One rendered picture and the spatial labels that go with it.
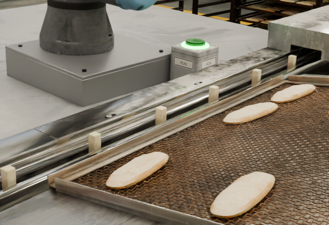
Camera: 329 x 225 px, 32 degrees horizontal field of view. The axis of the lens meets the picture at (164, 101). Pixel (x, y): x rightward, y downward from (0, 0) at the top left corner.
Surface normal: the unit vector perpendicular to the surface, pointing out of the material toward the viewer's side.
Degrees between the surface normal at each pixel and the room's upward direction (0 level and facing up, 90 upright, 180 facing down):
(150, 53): 1
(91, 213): 10
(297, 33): 90
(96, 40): 73
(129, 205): 90
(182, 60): 90
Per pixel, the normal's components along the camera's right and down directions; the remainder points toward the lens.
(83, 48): 0.33, 0.36
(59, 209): -0.10, -0.96
